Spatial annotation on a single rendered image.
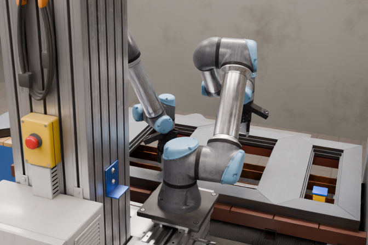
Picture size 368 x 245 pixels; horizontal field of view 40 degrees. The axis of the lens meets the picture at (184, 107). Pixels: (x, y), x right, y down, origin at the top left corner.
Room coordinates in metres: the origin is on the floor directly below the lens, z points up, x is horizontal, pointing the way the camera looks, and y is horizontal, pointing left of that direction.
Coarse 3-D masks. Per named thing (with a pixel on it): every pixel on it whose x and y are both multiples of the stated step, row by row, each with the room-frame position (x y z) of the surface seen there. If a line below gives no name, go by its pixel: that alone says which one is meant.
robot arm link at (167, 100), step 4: (160, 96) 2.07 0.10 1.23; (164, 96) 2.07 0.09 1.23; (168, 96) 2.07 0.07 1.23; (172, 96) 2.08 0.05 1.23; (160, 100) 2.05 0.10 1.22; (164, 100) 2.05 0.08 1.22; (168, 100) 2.05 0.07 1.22; (172, 100) 2.06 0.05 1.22; (164, 104) 2.04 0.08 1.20; (168, 104) 2.04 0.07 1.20; (172, 104) 2.06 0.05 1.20; (164, 108) 2.04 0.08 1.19; (168, 108) 2.04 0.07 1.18; (172, 108) 2.06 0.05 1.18; (168, 112) 2.04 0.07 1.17; (172, 112) 2.06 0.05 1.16; (172, 116) 2.06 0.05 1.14; (172, 120) 2.06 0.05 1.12
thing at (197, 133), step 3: (195, 132) 2.51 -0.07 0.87; (198, 132) 2.51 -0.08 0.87; (201, 132) 2.51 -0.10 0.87; (204, 132) 2.51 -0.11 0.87; (207, 132) 2.51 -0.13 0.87; (210, 132) 2.51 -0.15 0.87; (192, 135) 2.47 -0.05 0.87; (195, 135) 2.47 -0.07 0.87; (198, 135) 2.47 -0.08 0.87; (201, 135) 2.47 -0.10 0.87; (204, 135) 2.47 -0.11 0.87; (207, 135) 2.48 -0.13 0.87; (210, 135) 2.48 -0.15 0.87
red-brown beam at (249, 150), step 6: (246, 150) 2.50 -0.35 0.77; (252, 150) 2.49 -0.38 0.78; (258, 150) 2.48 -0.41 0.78; (264, 150) 2.47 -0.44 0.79; (270, 150) 2.46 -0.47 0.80; (318, 156) 2.39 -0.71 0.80; (318, 162) 2.38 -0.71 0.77; (324, 162) 2.37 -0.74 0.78; (330, 162) 2.36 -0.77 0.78; (336, 162) 2.35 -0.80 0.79
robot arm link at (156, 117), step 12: (132, 36) 1.85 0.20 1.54; (132, 48) 1.82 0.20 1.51; (132, 60) 1.81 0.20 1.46; (132, 72) 1.83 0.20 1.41; (144, 72) 1.85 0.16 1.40; (132, 84) 1.85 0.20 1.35; (144, 84) 1.84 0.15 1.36; (144, 96) 1.85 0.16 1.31; (156, 96) 1.88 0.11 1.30; (144, 108) 1.88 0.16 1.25; (156, 108) 1.87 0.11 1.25; (156, 120) 1.88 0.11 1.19; (168, 120) 1.88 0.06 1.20
